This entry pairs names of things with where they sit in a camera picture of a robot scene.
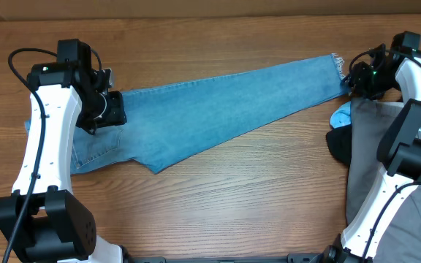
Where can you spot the black garment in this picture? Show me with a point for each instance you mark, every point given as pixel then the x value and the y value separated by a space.
pixel 340 146

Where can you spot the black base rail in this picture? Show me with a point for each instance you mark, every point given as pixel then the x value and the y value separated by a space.
pixel 228 259

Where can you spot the light blue cloth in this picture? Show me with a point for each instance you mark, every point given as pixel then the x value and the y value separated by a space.
pixel 341 117

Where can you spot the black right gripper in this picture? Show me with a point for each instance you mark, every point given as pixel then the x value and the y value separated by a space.
pixel 357 77

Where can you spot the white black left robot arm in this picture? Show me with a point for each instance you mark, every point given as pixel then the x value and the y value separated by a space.
pixel 41 218

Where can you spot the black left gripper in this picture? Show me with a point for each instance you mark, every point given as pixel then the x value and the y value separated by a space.
pixel 117 115

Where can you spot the grey trousers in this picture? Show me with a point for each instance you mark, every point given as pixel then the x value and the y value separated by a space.
pixel 402 240

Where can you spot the light blue denim jeans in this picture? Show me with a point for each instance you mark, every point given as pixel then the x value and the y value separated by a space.
pixel 170 123

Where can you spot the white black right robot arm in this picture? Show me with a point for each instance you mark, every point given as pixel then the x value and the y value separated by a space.
pixel 399 151

